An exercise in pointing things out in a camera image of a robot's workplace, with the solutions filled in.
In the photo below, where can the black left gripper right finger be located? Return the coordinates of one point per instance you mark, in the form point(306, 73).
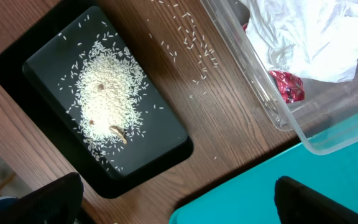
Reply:
point(297, 203)

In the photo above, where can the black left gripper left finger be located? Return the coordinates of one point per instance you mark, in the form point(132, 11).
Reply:
point(57, 202)

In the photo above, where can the red snack wrapper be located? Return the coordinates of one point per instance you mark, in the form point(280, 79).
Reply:
point(290, 87)

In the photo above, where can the white napkin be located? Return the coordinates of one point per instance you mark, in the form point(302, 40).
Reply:
point(313, 39)

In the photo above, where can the pile of rice waste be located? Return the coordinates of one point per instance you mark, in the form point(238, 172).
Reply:
point(107, 95)

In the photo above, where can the teal plastic tray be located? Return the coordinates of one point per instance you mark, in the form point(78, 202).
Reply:
point(249, 197)

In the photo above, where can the clear plastic bin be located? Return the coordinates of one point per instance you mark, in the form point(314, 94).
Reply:
point(325, 121)

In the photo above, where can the black tray bin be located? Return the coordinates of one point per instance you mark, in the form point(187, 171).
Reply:
point(39, 71)

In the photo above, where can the scattered rice grains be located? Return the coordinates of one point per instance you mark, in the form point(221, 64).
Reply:
point(190, 60)

